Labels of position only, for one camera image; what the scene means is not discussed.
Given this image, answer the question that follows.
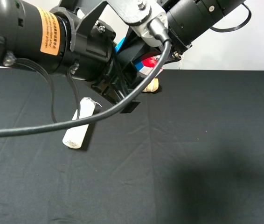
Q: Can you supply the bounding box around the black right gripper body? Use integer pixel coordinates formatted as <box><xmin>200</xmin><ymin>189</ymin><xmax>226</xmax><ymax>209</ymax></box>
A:
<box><xmin>121</xmin><ymin>28</ymin><xmax>192</xmax><ymax>91</ymax></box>

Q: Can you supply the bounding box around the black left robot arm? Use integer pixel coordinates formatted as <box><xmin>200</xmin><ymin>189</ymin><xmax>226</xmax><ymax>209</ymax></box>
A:
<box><xmin>0</xmin><ymin>0</ymin><xmax>141</xmax><ymax>105</ymax></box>

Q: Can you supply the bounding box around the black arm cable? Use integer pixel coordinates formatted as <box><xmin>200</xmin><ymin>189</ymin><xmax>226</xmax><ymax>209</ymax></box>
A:
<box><xmin>210</xmin><ymin>2</ymin><xmax>252</xmax><ymax>33</ymax></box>
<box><xmin>0</xmin><ymin>17</ymin><xmax>172</xmax><ymax>140</ymax></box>

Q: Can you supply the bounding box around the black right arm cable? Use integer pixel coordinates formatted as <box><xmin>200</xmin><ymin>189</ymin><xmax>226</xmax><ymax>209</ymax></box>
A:
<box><xmin>210</xmin><ymin>2</ymin><xmax>252</xmax><ymax>33</ymax></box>

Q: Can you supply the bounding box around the multicoloured puzzle cube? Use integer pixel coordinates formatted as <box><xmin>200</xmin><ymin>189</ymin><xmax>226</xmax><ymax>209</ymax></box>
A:
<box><xmin>115</xmin><ymin>38</ymin><xmax>160</xmax><ymax>77</ymax></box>

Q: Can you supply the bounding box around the black tablecloth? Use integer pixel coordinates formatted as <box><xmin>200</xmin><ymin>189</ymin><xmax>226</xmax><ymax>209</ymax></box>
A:
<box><xmin>0</xmin><ymin>70</ymin><xmax>264</xmax><ymax>224</ymax></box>

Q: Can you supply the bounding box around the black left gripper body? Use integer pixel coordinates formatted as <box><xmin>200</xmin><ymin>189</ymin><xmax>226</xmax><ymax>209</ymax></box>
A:
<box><xmin>62</xmin><ymin>0</ymin><xmax>141</xmax><ymax>105</ymax></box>

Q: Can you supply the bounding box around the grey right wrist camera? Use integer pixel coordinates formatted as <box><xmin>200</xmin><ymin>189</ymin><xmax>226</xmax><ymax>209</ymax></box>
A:
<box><xmin>107</xmin><ymin>0</ymin><xmax>168</xmax><ymax>47</ymax></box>

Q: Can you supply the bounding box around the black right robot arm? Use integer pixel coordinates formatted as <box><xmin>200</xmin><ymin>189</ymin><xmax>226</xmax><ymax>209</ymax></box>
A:
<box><xmin>117</xmin><ymin>0</ymin><xmax>252</xmax><ymax>91</ymax></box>

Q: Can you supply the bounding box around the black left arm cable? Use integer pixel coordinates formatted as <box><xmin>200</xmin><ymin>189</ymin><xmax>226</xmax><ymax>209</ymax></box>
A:
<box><xmin>0</xmin><ymin>17</ymin><xmax>172</xmax><ymax>140</ymax></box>

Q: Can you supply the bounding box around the white wrapped cylinder package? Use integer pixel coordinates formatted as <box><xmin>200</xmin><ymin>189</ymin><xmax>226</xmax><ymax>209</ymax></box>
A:
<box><xmin>62</xmin><ymin>98</ymin><xmax>102</xmax><ymax>151</ymax></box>

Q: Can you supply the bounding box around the ridged tan bread loaf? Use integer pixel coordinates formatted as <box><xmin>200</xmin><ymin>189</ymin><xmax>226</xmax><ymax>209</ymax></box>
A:
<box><xmin>142</xmin><ymin>78</ymin><xmax>159</xmax><ymax>93</ymax></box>

